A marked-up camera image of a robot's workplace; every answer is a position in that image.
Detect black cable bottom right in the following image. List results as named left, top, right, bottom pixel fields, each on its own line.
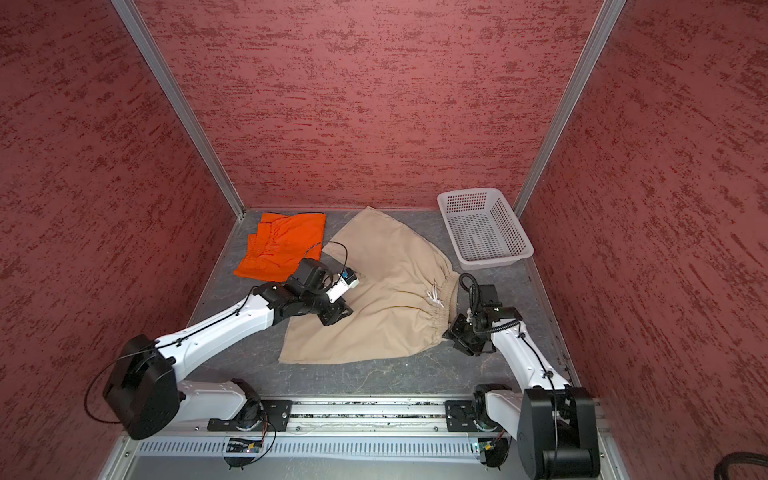
left=713, top=451, right=768, bottom=480

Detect aluminium corner post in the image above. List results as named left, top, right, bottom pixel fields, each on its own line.
left=111, top=0, right=247, bottom=220
left=513, top=0, right=626, bottom=218

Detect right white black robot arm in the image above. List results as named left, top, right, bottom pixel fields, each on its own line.
left=443, top=274, right=601, bottom=479

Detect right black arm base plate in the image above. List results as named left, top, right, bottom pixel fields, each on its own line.
left=444, top=400, right=504, bottom=433

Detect left aluminium corner post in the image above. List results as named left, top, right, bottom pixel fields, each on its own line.
left=111, top=0, right=247, bottom=220

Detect left small circuit board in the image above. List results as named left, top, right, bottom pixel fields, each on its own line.
left=225, top=438, right=263, bottom=455

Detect white plastic laundry basket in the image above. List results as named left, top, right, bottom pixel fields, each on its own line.
left=437, top=188, right=534, bottom=271

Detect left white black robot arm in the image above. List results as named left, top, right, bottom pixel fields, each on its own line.
left=103, top=258, right=359, bottom=440

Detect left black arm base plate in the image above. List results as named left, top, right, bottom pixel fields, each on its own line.
left=207, top=399, right=294, bottom=434

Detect beige shorts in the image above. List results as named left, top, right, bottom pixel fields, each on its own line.
left=279, top=207, right=459, bottom=365

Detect right small circuit board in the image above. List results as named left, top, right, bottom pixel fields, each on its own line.
left=477, top=439, right=505, bottom=455

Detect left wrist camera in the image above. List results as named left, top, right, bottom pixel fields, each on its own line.
left=326, top=267, right=359, bottom=303

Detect small circuit board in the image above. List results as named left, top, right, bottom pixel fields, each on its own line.
left=477, top=439, right=505, bottom=455
left=225, top=438, right=263, bottom=455

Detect aluminium front rail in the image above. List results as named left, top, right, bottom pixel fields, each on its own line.
left=122, top=395, right=610, bottom=436

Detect white slotted cable duct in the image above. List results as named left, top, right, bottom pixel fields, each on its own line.
left=137, top=436, right=479, bottom=462

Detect orange shorts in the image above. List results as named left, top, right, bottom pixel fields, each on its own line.
left=233, top=213, right=326, bottom=282

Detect right aluminium corner post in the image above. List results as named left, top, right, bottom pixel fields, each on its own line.
left=513, top=0, right=626, bottom=218

